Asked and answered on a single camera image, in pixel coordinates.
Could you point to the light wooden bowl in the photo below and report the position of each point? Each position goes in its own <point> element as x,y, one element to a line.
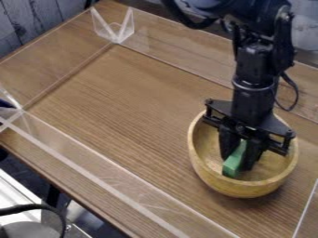
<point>259,182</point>

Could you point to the clear acrylic corner bracket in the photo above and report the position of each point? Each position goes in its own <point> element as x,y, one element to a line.
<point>113,31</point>

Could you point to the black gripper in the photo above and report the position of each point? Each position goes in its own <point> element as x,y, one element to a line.
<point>247,119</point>

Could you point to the clear acrylic front wall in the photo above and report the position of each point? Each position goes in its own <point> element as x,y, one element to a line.
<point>109,189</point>

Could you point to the green rectangular block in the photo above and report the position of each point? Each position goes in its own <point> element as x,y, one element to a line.
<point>232,164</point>

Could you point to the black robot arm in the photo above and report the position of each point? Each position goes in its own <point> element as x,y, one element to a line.
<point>261,26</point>

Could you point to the clear acrylic right panel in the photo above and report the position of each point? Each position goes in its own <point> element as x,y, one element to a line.
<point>307,227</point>

